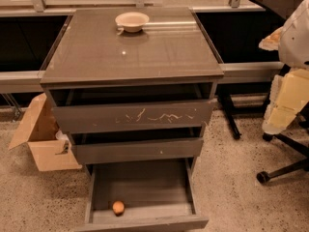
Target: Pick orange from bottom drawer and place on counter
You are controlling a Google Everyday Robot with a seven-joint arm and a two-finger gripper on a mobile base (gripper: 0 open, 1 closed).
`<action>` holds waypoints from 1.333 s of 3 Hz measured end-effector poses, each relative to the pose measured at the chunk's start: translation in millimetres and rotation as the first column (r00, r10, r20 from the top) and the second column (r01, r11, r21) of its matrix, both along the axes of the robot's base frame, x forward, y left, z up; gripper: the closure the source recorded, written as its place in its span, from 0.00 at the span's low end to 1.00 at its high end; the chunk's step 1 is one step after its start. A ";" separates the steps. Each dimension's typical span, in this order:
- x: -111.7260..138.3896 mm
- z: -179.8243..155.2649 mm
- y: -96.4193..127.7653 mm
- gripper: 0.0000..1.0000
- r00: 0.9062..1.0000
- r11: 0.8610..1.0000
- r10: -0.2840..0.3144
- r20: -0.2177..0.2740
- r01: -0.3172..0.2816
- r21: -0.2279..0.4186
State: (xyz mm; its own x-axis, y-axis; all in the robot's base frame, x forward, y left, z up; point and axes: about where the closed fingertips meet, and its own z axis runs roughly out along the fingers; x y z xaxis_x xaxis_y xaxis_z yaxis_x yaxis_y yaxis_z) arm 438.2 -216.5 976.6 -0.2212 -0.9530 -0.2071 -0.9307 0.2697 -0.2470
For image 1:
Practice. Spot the orange fruit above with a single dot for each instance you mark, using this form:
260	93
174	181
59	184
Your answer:
118	208

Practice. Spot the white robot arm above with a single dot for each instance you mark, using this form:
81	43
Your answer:
290	93

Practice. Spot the grey top drawer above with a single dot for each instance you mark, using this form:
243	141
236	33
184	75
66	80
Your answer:
132	108

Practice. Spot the grey drawer cabinet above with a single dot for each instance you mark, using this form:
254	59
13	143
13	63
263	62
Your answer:
95	52

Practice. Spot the grey middle drawer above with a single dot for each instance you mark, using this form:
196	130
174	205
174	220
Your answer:
120	146

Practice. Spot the grey open bottom drawer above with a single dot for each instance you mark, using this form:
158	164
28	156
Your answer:
157	194

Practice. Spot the white bowl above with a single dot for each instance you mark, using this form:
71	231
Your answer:
131	22

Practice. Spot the open cardboard box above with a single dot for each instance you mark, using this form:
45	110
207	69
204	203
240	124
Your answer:
39	130

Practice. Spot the black office chair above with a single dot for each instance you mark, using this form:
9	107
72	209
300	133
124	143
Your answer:
282	159

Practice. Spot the black side table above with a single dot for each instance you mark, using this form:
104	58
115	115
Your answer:
239	74

